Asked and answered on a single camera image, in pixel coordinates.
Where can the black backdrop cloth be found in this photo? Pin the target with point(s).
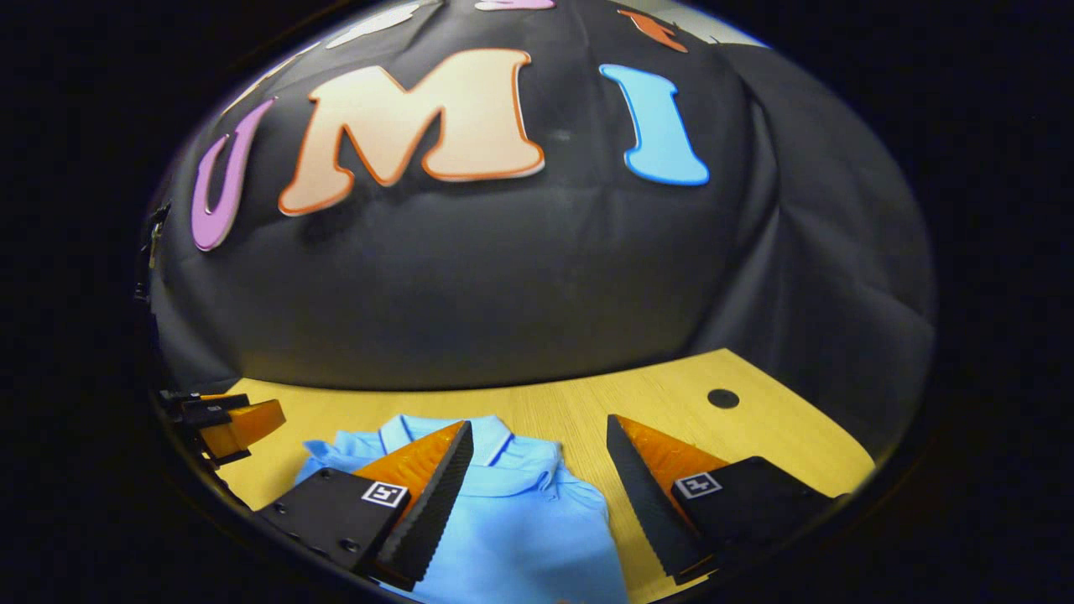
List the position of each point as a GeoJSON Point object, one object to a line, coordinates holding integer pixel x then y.
{"type": "Point", "coordinates": [503, 277]}

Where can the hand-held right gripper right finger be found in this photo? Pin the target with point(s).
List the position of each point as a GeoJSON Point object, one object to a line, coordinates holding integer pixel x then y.
{"type": "Point", "coordinates": [646, 512]}

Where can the light blue T-shirt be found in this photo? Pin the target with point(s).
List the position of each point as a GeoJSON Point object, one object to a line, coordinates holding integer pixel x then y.
{"type": "Point", "coordinates": [529, 528]}

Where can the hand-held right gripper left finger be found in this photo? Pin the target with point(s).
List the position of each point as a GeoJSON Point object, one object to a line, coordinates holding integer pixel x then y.
{"type": "Point", "coordinates": [436, 512]}

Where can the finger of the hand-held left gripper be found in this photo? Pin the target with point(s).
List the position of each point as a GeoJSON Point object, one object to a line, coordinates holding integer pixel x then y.
{"type": "Point", "coordinates": [252, 424]}

